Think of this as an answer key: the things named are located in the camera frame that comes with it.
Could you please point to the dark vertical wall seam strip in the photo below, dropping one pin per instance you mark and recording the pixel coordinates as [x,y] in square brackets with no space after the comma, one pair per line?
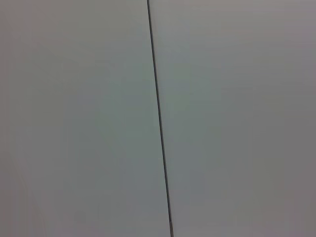
[159,118]

